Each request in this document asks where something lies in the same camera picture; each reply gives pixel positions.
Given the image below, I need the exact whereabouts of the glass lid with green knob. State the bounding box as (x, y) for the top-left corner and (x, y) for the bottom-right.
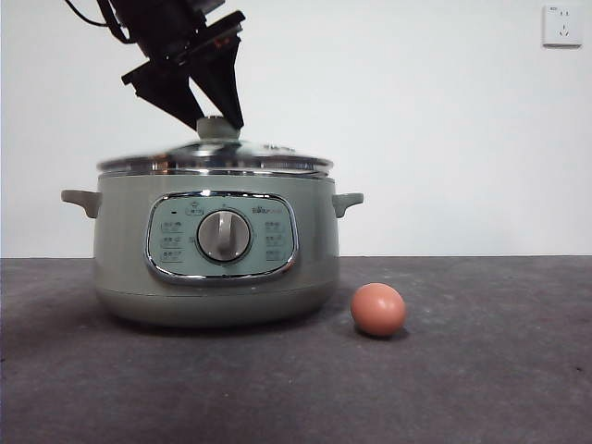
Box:
(96, 115), (335, 176)

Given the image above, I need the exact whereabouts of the brown egg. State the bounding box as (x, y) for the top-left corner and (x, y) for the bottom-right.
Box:
(350, 282), (407, 337)

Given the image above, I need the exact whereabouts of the pale green electric pot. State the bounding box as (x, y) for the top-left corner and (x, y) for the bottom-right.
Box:
(60, 171), (365, 329)

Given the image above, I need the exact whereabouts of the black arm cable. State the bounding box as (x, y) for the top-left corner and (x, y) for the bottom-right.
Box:
(64, 0), (138, 45)

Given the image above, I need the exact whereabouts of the white wall socket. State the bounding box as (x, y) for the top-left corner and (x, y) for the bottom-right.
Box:
(541, 4), (584, 49)

